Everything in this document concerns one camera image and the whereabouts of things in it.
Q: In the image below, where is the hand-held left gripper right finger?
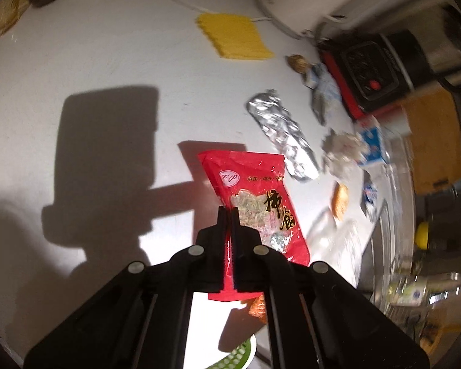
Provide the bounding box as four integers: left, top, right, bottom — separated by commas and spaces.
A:
231, 208, 431, 369

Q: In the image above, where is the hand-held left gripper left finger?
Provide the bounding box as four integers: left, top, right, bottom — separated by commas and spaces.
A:
23, 205, 231, 369

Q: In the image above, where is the red snack packet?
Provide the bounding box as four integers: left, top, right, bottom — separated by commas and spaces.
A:
198, 150, 311, 304

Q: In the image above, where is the green perforated basket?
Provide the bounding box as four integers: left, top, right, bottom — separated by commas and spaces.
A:
202, 332, 258, 369

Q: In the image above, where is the yellow dish cloth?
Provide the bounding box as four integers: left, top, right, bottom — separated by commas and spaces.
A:
195, 13, 275, 60

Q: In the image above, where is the orange snack wrapper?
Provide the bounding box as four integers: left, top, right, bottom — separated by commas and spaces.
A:
240, 292, 267, 321

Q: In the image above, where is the clear plastic bag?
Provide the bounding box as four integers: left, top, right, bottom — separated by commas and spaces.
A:
305, 208, 364, 273

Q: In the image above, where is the silver foil wrapper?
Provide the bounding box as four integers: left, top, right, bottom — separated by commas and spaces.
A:
247, 89, 319, 181

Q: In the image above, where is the small blue white packet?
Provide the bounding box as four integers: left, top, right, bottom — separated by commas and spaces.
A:
363, 181, 379, 220

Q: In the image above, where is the crumpled clear wrapper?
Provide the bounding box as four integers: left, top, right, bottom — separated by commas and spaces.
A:
322, 130, 365, 172

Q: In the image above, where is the steel sink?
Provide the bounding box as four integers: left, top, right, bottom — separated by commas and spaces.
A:
363, 184, 419, 316

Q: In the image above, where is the blue white carton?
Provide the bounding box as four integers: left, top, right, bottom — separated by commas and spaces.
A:
355, 117, 390, 168

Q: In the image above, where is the green label dish soap bottle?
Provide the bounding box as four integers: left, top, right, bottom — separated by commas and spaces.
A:
386, 273, 461, 308

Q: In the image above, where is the black red blender base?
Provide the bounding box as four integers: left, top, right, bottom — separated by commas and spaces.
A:
317, 29, 439, 121

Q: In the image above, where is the wooden cutting board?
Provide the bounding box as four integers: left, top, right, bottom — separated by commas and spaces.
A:
401, 92, 461, 196

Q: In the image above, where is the grey metal pot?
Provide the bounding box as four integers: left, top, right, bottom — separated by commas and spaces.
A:
419, 4, 461, 89

